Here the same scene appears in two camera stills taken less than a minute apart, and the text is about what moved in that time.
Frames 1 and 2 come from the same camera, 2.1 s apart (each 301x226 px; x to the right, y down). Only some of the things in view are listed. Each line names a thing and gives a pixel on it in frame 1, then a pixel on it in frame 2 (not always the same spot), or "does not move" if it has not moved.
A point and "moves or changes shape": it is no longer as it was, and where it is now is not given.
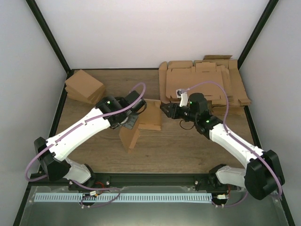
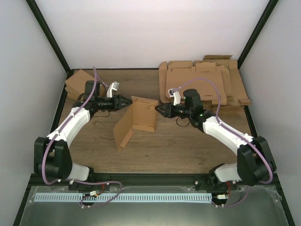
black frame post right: (267, 12) does not move
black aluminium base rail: (116, 181) does not move
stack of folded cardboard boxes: (83, 86) does not move
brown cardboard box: (151, 119) moves or changes shape
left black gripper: (130, 125) to (117, 102)
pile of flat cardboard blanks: (216, 78) does not move
